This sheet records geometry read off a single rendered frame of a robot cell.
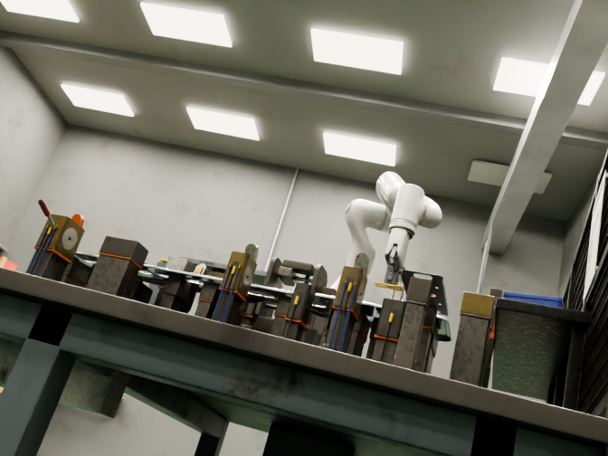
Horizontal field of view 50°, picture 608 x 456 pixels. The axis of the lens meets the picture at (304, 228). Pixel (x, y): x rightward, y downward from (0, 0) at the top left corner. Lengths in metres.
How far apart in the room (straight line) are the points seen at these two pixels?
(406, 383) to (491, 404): 0.14
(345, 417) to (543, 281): 10.42
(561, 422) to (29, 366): 0.97
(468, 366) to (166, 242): 10.51
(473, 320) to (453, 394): 0.62
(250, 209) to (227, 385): 10.73
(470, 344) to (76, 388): 0.97
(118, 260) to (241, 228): 9.74
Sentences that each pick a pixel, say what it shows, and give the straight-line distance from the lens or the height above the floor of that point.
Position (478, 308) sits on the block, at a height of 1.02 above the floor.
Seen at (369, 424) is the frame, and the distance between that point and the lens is 1.19.
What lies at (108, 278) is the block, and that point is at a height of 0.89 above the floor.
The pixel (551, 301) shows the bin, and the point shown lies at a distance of 2.00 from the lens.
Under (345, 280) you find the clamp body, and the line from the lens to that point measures 1.74.
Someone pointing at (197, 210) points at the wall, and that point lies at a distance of 12.12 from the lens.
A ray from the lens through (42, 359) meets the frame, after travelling 1.36.
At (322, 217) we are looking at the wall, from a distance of 11.66.
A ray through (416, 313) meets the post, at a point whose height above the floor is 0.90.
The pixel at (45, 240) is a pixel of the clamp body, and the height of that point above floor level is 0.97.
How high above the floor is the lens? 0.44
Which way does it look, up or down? 22 degrees up
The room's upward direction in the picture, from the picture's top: 17 degrees clockwise
